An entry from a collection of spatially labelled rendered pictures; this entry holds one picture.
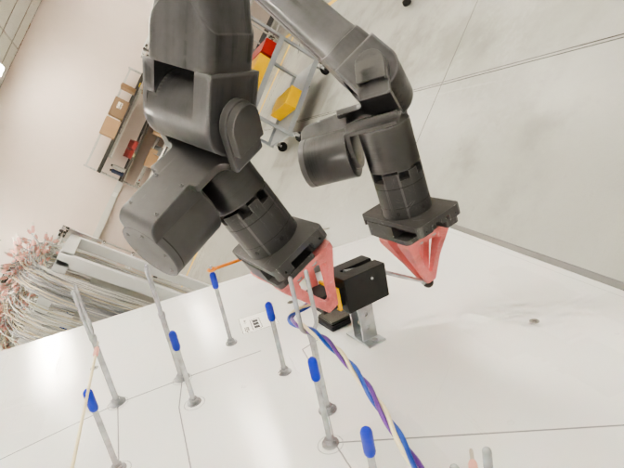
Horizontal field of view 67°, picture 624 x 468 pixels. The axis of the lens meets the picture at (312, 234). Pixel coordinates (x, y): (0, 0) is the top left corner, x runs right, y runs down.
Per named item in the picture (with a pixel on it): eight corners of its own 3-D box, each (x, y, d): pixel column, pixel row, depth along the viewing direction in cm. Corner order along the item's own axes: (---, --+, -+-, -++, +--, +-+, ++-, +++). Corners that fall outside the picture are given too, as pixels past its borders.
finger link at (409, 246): (424, 301, 55) (404, 230, 52) (384, 284, 61) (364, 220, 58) (463, 271, 58) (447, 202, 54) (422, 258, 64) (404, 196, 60)
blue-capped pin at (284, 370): (293, 371, 52) (277, 301, 49) (281, 378, 51) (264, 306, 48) (287, 366, 53) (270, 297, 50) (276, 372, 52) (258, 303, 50)
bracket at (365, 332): (386, 340, 54) (380, 301, 53) (370, 348, 53) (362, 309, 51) (361, 326, 58) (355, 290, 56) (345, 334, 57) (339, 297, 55)
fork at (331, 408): (331, 400, 46) (302, 266, 42) (341, 409, 44) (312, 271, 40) (314, 410, 45) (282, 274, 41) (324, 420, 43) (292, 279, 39)
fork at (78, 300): (110, 400, 53) (65, 287, 49) (126, 395, 54) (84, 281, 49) (108, 410, 51) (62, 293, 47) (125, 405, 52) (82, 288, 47)
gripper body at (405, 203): (422, 244, 50) (404, 180, 47) (364, 227, 59) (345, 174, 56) (463, 215, 53) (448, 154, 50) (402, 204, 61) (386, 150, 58)
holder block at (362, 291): (389, 294, 53) (384, 262, 52) (349, 314, 51) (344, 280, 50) (367, 285, 57) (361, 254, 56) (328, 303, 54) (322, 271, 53)
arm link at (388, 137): (403, 113, 47) (409, 99, 52) (339, 131, 50) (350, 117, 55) (420, 176, 50) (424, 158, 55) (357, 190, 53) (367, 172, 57)
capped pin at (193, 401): (189, 398, 51) (167, 328, 48) (202, 396, 50) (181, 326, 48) (185, 408, 49) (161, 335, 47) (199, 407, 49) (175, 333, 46)
